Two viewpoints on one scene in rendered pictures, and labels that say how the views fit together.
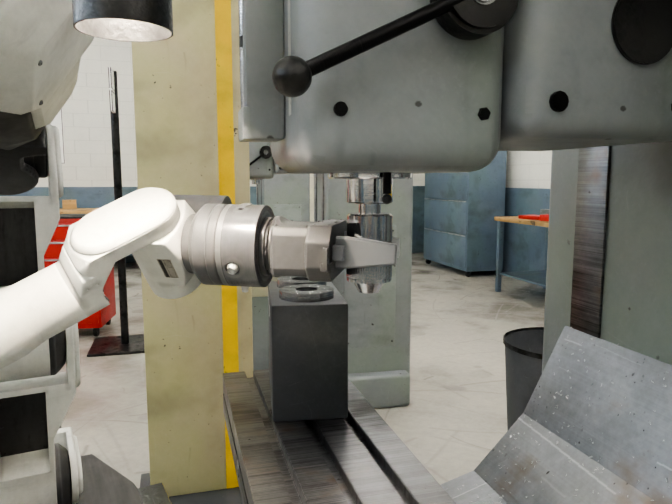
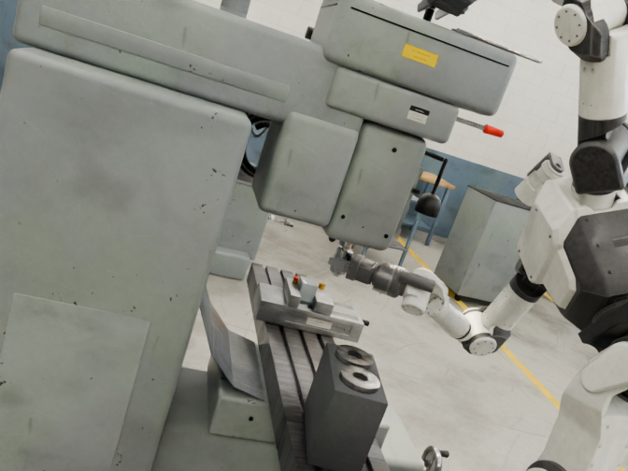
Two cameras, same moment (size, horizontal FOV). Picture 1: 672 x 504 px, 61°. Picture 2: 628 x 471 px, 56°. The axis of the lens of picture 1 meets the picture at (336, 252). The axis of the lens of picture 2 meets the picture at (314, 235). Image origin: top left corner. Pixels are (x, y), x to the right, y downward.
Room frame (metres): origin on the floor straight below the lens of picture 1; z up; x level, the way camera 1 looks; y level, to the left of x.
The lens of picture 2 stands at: (2.19, -0.13, 1.70)
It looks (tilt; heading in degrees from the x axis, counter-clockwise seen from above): 15 degrees down; 180
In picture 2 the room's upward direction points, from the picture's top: 19 degrees clockwise
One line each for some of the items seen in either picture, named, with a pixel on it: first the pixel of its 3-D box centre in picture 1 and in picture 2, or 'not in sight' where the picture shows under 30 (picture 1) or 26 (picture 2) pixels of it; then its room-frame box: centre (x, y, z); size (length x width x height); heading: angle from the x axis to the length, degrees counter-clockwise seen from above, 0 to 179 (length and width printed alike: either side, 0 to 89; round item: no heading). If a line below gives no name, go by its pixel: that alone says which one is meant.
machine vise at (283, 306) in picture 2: not in sight; (309, 306); (0.36, -0.07, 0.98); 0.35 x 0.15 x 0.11; 103
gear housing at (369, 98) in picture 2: not in sight; (380, 101); (0.60, -0.08, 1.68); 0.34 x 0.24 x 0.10; 105
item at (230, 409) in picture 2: not in sight; (293, 394); (0.59, -0.03, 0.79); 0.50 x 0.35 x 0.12; 105
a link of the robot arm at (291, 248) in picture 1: (283, 249); (371, 273); (0.61, 0.06, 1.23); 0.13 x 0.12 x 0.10; 170
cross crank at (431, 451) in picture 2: not in sight; (421, 462); (0.46, 0.45, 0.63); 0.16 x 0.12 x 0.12; 105
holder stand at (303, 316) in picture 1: (304, 340); (343, 403); (0.97, 0.06, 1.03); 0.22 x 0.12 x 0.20; 8
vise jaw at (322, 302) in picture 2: not in sight; (320, 299); (0.35, -0.04, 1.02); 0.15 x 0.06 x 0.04; 13
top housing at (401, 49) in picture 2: not in sight; (407, 55); (0.59, -0.05, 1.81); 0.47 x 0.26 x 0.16; 105
